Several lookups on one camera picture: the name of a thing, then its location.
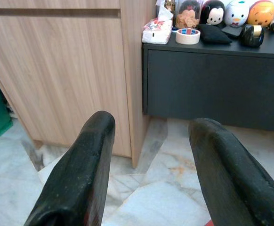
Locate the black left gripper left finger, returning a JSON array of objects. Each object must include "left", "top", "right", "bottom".
[{"left": 24, "top": 110, "right": 116, "bottom": 226}]

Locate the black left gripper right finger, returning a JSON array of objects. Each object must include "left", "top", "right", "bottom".
[{"left": 188, "top": 117, "right": 274, "bottom": 226}]

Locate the dark grey low cabinet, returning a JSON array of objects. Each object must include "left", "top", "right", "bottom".
[{"left": 141, "top": 30, "right": 274, "bottom": 134}]

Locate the light wooden cabinet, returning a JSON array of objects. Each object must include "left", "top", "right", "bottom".
[{"left": 0, "top": 0, "right": 158, "bottom": 169}]

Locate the black jar with gold band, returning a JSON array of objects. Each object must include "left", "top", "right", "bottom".
[{"left": 239, "top": 24, "right": 265, "bottom": 48}]

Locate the black fabric pouch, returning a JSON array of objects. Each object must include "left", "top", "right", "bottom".
[{"left": 196, "top": 23, "right": 233, "bottom": 45}]

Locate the masking tape roll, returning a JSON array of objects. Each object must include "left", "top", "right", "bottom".
[{"left": 175, "top": 28, "right": 201, "bottom": 45}]

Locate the dark grey flat case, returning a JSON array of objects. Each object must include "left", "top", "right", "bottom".
[{"left": 221, "top": 25, "right": 244, "bottom": 39}]

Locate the white tissue pack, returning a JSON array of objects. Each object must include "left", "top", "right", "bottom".
[{"left": 141, "top": 18, "right": 173, "bottom": 45}]

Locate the white duck plush toy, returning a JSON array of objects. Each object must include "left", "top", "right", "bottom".
[{"left": 224, "top": 0, "right": 250, "bottom": 28}]

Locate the black mouse plush toy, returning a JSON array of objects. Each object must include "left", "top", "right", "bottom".
[{"left": 199, "top": 0, "right": 226, "bottom": 26}]

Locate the clear dome with doll figure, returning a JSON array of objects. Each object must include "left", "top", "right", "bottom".
[{"left": 174, "top": 0, "right": 202, "bottom": 30}]

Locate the yellow bear plush toy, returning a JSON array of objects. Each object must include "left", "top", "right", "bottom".
[{"left": 247, "top": 0, "right": 274, "bottom": 28}]

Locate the white crumpled tissue paper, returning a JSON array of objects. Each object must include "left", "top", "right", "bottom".
[{"left": 156, "top": 0, "right": 175, "bottom": 22}]

